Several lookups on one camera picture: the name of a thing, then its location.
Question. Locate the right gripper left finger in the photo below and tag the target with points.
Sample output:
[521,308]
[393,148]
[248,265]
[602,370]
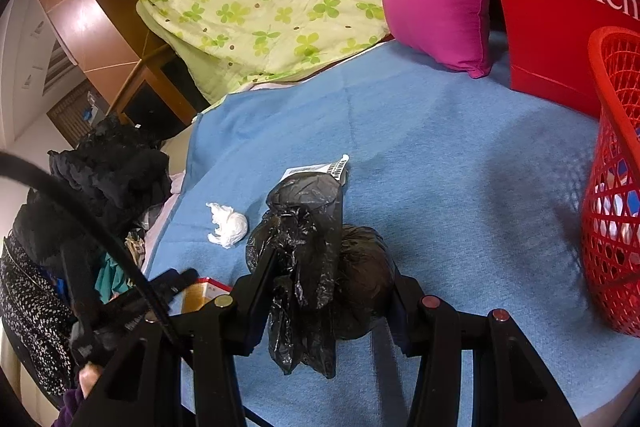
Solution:
[179,371]

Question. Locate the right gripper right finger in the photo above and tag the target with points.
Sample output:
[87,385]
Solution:
[512,386]

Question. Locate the red orange medicine box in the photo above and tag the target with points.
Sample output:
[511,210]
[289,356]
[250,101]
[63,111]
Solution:
[201,292]

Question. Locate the white tissue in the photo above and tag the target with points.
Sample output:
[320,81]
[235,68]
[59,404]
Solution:
[230,226]

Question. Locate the black plastic bag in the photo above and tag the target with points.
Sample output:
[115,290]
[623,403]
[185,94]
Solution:
[330,277]

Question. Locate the white purple pill box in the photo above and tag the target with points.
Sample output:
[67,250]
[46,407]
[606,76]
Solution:
[337,169]

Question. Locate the red mesh trash basket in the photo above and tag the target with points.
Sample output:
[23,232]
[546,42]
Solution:
[610,211]

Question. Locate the left hand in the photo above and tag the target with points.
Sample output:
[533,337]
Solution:
[88,376]

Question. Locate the teal garment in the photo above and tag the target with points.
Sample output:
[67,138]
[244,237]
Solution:
[112,280]

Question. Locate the black white floral garment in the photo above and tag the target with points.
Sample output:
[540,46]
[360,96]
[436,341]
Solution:
[37,322]

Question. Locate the black clothes pile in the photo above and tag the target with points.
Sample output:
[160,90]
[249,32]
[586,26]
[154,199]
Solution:
[117,171]

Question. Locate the white bed sheet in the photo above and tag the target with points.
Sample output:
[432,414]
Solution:
[152,235]

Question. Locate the blue towel blanket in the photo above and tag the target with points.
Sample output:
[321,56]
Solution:
[475,189]

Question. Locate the wooden cabinet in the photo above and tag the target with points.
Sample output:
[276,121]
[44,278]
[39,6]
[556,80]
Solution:
[159,95]

